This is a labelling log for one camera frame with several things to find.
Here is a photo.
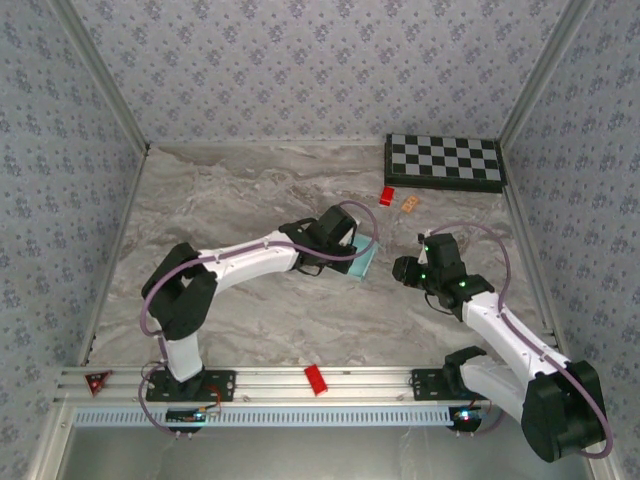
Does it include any light blue paper box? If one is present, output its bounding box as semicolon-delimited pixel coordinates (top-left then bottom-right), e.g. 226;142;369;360
344;232;381;282

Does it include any black grey chessboard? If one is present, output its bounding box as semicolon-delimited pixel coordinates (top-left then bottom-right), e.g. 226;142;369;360
383;132;505;195

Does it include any long red brick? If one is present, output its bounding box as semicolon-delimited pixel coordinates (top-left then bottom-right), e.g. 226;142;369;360
303;364;330;398

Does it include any grey metal panel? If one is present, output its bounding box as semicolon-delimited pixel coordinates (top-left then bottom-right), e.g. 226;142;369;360
64;424;596;480

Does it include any red triangle sign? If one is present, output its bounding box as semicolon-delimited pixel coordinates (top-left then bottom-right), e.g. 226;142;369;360
83;370;112;397

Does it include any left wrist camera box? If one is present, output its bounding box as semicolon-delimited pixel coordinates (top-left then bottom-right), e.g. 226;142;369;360
317;204;360;247

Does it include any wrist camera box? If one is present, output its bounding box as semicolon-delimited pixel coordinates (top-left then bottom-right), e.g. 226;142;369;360
317;204;360;247
416;231;470;281

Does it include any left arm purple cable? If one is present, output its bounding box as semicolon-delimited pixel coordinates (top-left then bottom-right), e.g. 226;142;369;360
137;199;380;439

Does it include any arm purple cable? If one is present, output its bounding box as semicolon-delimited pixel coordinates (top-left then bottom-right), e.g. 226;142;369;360
137;199;380;439
427;222;615;459

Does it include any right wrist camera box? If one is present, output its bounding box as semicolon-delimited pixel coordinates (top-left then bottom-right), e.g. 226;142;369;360
416;231;470;281

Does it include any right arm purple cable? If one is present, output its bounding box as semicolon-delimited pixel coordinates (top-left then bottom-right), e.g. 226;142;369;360
427;222;615;459

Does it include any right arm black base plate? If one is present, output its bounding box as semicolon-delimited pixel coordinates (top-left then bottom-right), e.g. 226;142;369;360
409;368;501;403

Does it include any aluminium side rail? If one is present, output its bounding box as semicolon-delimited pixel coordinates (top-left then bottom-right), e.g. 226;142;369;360
77;144;151;369
502;144;572;365

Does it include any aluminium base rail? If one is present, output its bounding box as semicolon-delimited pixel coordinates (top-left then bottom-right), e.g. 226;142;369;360
52;364;599;405

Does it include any slotted pale cable duct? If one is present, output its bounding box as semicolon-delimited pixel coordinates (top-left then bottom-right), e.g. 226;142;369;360
72;405;469;428

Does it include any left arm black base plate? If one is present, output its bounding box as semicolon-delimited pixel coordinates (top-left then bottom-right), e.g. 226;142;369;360
145;368;237;403

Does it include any thin red wire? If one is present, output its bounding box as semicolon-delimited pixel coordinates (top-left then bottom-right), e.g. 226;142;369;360
202;383;224;416

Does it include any aluminium corner post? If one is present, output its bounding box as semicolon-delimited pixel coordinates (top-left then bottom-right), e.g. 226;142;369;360
52;0;152;154
498;0;600;147

